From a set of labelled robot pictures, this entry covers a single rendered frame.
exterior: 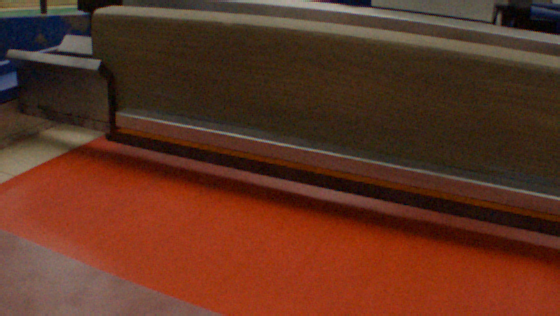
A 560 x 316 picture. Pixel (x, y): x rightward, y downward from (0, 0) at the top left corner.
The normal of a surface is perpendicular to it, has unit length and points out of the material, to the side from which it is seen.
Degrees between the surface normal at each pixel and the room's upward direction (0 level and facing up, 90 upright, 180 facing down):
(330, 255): 0
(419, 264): 0
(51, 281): 0
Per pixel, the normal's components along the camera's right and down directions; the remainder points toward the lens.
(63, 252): 0.04, -0.92
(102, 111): -0.42, 0.33
